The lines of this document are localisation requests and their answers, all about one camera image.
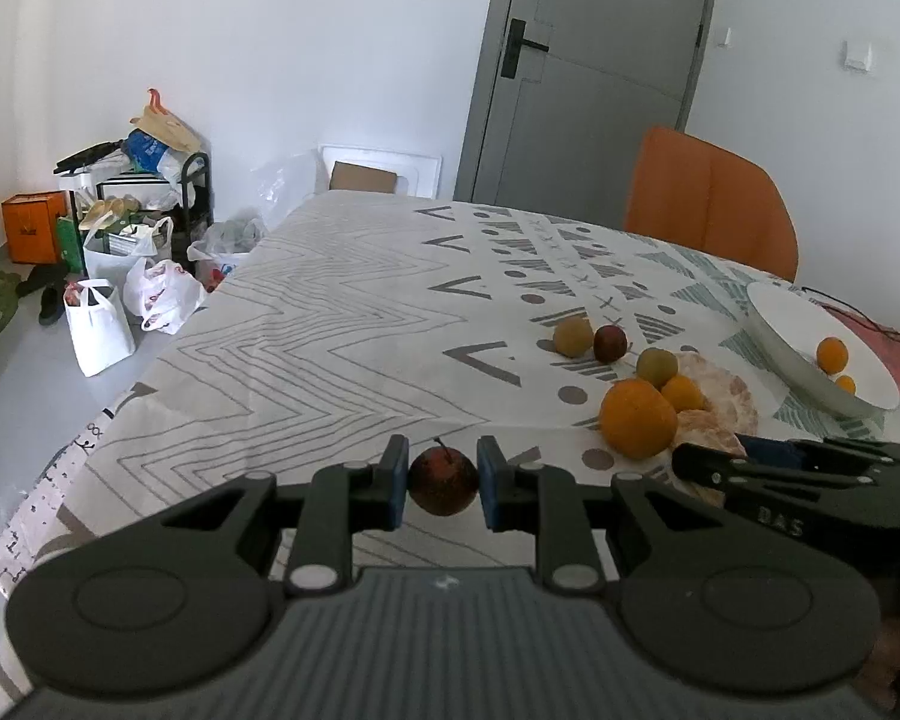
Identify white paper bag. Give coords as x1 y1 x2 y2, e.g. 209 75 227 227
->
63 279 136 378

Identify blue and white plastic bag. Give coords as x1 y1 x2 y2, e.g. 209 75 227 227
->
124 127 185 181

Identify black flat item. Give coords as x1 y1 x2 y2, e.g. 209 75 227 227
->
55 139 128 173

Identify large orange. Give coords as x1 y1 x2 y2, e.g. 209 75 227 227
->
598 379 680 461

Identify white tote bag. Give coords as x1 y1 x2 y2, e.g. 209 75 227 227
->
82 216 175 293

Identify red plum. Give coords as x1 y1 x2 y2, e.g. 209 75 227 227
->
592 324 629 363

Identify black door handle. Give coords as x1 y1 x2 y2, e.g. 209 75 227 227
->
500 17 552 80

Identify dark cable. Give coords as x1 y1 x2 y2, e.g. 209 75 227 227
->
795 285 900 346

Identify white plastic bag blue print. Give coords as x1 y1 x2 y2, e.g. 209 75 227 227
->
187 219 271 293

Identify cardboard piece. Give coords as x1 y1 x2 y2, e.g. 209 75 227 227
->
328 160 400 194

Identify black slippers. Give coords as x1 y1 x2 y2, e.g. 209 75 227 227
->
16 262 72 327

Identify green plum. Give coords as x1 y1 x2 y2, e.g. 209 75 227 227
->
636 347 680 389

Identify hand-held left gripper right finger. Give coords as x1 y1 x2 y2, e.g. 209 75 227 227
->
478 435 728 599

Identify grey door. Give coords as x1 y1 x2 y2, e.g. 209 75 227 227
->
454 0 722 205

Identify green bag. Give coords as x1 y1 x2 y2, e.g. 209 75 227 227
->
55 214 87 275

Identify white plastic bag red print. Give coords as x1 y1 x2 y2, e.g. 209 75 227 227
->
124 257 207 335

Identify dark red apple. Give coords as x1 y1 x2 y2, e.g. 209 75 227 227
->
407 436 481 518

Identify clear plastic bag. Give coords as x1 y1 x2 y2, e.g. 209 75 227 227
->
251 152 331 233

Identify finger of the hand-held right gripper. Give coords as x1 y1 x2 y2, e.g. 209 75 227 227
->
671 441 767 501
739 435 900 475

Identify white foam panel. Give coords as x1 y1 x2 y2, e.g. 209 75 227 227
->
317 142 445 200

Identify white plate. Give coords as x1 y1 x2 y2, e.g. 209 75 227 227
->
745 281 900 419

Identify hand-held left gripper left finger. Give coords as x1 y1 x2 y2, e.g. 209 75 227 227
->
157 435 410 599

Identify yellow-green plum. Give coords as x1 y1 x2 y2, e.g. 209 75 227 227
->
553 315 595 358

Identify brown paper bag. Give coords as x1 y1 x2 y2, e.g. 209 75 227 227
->
130 88 203 155

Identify patterned tablecloth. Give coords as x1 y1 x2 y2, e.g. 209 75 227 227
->
0 191 900 720

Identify black cart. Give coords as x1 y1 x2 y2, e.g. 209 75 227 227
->
176 152 212 271

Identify orange box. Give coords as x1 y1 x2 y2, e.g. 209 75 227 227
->
1 191 70 265

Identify orange chair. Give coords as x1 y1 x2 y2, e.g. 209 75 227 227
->
624 126 800 282

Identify white box with black stripes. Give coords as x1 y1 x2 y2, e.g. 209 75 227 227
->
94 169 181 211

